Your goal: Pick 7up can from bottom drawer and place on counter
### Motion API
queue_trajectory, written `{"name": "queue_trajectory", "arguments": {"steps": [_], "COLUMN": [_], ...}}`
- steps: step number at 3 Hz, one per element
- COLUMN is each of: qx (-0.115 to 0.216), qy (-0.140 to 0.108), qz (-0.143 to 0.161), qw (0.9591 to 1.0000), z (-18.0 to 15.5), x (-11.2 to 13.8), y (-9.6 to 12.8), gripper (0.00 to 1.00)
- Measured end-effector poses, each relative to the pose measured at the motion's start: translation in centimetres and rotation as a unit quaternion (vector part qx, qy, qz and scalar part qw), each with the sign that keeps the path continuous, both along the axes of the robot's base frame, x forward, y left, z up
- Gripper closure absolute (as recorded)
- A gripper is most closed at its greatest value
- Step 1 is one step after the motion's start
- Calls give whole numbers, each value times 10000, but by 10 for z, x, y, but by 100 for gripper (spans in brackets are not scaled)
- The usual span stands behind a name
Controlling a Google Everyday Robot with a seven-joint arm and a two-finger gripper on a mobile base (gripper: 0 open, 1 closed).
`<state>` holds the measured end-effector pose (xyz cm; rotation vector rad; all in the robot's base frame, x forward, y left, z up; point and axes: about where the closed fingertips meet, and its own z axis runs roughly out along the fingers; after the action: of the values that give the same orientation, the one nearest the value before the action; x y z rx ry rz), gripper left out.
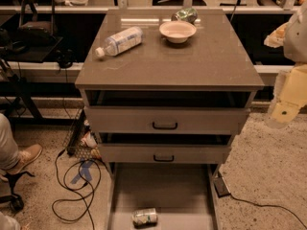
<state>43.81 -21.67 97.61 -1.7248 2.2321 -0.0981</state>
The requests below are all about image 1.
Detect green white 7up can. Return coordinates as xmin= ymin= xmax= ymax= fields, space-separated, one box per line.
xmin=131 ymin=208 xmax=158 ymax=226

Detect wire mesh basket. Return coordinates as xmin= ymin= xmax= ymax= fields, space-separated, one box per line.
xmin=63 ymin=109 xmax=101 ymax=159

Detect black chair base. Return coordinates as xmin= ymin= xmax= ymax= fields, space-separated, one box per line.
xmin=0 ymin=171 xmax=34 ymax=213

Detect tan shoe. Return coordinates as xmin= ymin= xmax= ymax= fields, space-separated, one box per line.
xmin=4 ymin=144 xmax=42 ymax=174

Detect black bag on shelf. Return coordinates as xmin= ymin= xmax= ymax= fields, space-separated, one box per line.
xmin=17 ymin=0 xmax=56 ymax=46

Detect open bottom drawer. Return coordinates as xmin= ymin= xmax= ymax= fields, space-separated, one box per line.
xmin=106 ymin=163 xmax=222 ymax=230

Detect clear plastic water bottle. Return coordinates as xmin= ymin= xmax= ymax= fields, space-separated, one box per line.
xmin=95 ymin=26 xmax=143 ymax=58

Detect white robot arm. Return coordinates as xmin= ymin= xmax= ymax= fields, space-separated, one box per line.
xmin=264 ymin=2 xmax=307 ymax=128

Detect black headphones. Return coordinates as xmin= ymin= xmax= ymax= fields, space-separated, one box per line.
xmin=56 ymin=49 xmax=75 ymax=69

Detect top drawer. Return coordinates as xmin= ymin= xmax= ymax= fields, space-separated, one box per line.
xmin=84 ymin=106 xmax=249 ymax=135

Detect person leg light trousers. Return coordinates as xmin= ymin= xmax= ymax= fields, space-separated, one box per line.
xmin=0 ymin=114 xmax=19 ymax=171

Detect middle drawer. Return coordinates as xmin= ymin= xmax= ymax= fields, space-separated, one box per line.
xmin=99 ymin=144 xmax=231 ymax=164

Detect grey drawer cabinet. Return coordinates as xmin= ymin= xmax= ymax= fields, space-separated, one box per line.
xmin=74 ymin=8 xmax=266 ymax=230

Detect blue tape cross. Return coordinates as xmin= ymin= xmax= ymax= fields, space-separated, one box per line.
xmin=71 ymin=160 xmax=93 ymax=184

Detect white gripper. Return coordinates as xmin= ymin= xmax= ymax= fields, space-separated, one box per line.
xmin=264 ymin=23 xmax=307 ymax=128

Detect white bowl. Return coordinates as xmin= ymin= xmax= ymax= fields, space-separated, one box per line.
xmin=159 ymin=21 xmax=197 ymax=44

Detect black power adapter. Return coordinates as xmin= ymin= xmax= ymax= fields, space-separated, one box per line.
xmin=213 ymin=177 xmax=230 ymax=197

